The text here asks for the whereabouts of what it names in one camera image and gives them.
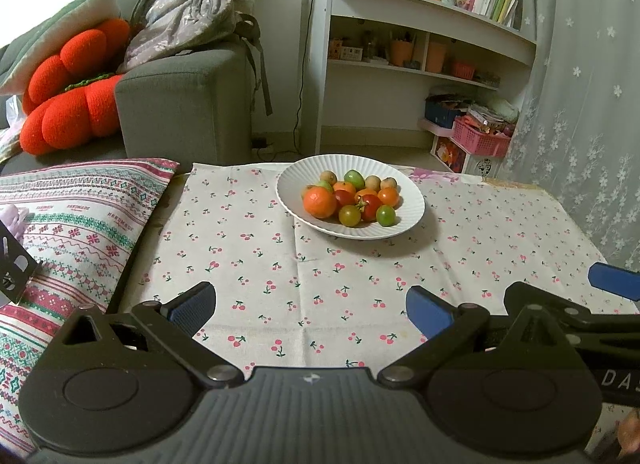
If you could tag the white box with orange picture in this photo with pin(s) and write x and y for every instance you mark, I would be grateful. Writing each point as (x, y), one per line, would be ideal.
(449, 154)

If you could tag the dark blue box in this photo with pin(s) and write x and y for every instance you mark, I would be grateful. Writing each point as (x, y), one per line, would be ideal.
(442, 114)

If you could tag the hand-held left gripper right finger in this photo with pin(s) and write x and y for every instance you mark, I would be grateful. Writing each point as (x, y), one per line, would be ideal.
(427, 313)

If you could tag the pink floral cloth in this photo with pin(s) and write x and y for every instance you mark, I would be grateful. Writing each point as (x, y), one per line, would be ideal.
(425, 175)

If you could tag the white ribbed plate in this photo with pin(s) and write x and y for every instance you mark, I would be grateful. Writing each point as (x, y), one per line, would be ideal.
(292, 189)

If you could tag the orange cherry tomato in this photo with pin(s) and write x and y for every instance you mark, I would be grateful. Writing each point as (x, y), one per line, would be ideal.
(388, 196)
(367, 192)

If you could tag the green grape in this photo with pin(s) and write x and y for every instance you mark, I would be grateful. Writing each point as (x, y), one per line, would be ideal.
(386, 215)
(326, 185)
(350, 215)

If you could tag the large tangerine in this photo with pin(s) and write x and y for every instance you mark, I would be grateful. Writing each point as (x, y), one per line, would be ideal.
(320, 201)

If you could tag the person's right hand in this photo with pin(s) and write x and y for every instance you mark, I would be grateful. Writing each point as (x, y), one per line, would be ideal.
(630, 436)

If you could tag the white and green pillow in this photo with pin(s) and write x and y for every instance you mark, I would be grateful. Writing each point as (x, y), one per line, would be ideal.
(55, 29)

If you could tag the black slotted stand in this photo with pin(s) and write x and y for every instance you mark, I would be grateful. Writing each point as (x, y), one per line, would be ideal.
(15, 264)

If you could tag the red tomato-shaped cushion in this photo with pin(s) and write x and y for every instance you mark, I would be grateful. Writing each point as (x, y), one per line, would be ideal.
(65, 119)

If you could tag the brown longan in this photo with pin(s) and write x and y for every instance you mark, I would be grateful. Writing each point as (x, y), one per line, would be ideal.
(372, 182)
(389, 183)
(328, 176)

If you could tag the white lace curtain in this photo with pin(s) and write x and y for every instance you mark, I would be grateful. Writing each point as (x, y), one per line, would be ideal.
(575, 94)

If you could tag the striped patterned pillow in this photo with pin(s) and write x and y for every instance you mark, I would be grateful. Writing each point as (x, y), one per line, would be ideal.
(75, 224)

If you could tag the small red basket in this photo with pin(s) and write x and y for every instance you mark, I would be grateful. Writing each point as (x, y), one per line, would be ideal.
(463, 71)

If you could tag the white shelf unit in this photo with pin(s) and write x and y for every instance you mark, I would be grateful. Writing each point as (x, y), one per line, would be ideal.
(425, 9)

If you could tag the small tangerine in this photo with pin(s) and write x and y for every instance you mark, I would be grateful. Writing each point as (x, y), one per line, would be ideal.
(345, 186)

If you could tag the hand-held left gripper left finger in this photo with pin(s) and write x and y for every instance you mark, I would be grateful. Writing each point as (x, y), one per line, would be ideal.
(192, 306)

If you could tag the pink plastic basket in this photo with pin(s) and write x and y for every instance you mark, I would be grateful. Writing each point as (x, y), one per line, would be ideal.
(480, 142)

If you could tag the clear plastic bag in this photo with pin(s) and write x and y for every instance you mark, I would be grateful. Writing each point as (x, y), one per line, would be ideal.
(15, 112)

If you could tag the grey sofa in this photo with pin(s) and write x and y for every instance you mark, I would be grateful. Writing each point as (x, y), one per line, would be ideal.
(185, 109)

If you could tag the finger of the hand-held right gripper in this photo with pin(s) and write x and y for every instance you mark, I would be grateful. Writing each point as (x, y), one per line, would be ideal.
(615, 280)
(570, 305)

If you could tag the cherry print tablecloth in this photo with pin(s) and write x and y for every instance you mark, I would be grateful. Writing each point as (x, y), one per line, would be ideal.
(300, 284)

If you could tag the grey floral backpack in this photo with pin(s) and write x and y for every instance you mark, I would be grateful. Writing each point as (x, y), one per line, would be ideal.
(180, 9)

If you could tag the green tomato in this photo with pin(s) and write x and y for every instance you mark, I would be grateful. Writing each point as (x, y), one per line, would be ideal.
(354, 178)

